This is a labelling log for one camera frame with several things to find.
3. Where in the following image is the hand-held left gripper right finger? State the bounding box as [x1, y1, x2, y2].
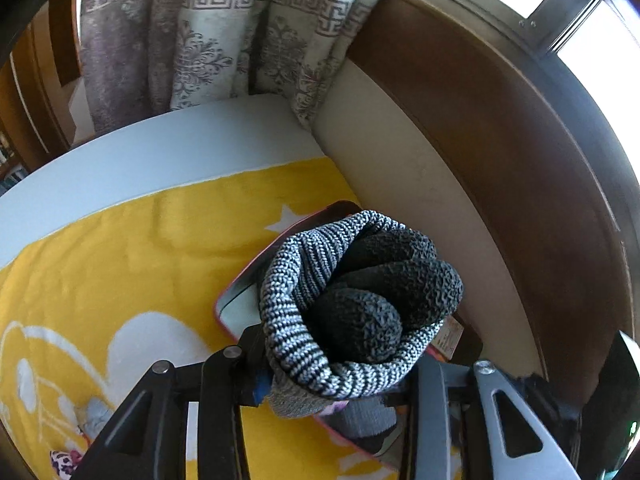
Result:
[382, 359, 576, 480]

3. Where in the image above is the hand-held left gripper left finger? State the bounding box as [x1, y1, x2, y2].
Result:
[75, 325, 271, 480]

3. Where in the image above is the orange storage box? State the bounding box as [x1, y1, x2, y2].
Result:
[215, 200, 483, 461]

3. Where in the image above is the grey knit glove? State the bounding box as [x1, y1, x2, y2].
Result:
[257, 210, 465, 418]

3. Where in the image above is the small grey cloth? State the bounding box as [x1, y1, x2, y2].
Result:
[75, 396, 115, 436]

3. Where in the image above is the yellow patterned blanket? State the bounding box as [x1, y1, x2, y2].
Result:
[0, 157, 451, 480]

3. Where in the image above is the pink leopard fuzzy sock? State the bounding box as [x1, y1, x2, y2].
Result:
[49, 449, 85, 480]

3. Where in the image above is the wooden headboard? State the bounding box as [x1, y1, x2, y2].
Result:
[312, 0, 631, 411]

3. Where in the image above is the patterned curtain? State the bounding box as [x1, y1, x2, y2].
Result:
[77, 0, 401, 136]

